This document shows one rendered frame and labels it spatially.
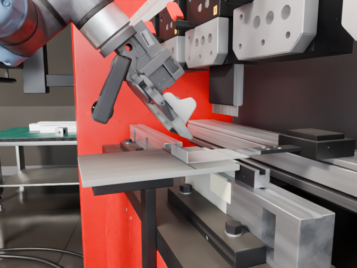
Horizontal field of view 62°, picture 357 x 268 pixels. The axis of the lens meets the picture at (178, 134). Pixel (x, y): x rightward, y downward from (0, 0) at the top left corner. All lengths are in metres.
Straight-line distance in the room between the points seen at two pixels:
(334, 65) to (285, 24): 0.69
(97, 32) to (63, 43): 3.68
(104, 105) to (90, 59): 0.90
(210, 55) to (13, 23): 0.33
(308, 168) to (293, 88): 0.50
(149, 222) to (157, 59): 0.29
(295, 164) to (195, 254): 0.40
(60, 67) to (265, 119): 3.24
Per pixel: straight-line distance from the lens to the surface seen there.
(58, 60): 4.17
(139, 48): 0.52
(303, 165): 0.78
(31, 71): 1.93
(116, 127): 1.40
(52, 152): 4.27
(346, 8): 0.34
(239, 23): 0.49
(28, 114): 4.28
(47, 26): 0.50
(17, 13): 0.38
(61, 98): 4.16
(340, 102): 1.05
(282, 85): 1.24
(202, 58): 0.59
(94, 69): 1.38
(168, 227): 0.58
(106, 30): 0.49
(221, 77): 0.59
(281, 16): 0.41
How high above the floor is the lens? 1.13
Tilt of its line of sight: 9 degrees down
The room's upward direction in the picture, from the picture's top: straight up
